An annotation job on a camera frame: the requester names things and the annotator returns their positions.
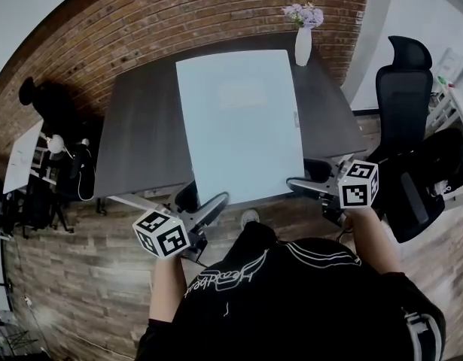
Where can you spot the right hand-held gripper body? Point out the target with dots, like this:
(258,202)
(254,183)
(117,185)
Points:
(357,186)

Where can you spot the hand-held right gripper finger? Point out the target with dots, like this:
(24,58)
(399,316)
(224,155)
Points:
(317,169)
(310,187)

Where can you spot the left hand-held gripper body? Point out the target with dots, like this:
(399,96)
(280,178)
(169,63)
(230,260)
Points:
(161,235)

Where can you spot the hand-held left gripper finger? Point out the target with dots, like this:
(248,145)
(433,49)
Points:
(212,211)
(187,199)

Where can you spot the person's left forearm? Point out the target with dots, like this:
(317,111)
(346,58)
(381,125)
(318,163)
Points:
(165,292)

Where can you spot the person's right forearm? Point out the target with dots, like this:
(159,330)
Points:
(370,239)

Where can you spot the person's grey shoe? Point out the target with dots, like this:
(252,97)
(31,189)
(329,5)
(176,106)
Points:
(250,217)

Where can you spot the person's black trouser leg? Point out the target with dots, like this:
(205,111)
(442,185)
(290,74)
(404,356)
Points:
(255,235)

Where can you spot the black backpack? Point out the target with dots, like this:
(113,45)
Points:
(445,156)

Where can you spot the black mesh office chair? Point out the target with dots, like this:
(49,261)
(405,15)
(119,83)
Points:
(404,96)

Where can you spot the person's black shirt torso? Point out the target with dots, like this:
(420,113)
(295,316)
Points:
(291,314)

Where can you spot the white round lamp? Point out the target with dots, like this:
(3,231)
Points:
(56,143)

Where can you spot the white board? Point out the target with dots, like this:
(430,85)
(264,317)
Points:
(22,160)

